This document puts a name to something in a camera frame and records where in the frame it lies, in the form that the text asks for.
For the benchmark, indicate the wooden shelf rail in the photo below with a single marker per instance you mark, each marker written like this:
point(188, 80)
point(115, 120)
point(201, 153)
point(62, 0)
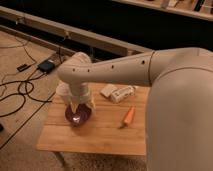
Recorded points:
point(102, 42)

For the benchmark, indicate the small black device on floor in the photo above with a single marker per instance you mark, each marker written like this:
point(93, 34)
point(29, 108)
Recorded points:
point(23, 67)

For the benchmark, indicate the translucent plastic cup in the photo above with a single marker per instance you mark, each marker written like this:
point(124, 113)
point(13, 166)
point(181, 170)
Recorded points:
point(63, 91)

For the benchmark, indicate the white plastic bottle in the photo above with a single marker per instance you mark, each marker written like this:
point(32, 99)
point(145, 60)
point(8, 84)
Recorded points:
point(122, 93)

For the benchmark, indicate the dark power adapter box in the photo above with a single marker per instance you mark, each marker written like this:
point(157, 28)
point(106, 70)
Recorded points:
point(46, 66)

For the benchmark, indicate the white rectangular block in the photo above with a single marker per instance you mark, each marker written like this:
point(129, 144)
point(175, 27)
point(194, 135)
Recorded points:
point(108, 90)

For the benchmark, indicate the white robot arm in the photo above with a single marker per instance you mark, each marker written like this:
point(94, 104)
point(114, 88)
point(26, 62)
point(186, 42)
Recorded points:
point(179, 110)

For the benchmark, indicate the orange carrot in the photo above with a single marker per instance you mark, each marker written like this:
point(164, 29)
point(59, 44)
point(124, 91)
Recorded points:
point(128, 117)

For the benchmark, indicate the purple ceramic bowl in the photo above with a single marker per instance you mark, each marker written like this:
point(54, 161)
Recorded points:
point(80, 116)

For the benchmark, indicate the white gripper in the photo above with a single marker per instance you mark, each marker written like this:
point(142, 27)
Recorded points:
point(80, 93)

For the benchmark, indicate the wooden table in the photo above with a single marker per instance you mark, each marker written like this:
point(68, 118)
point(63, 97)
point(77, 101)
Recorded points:
point(101, 134)

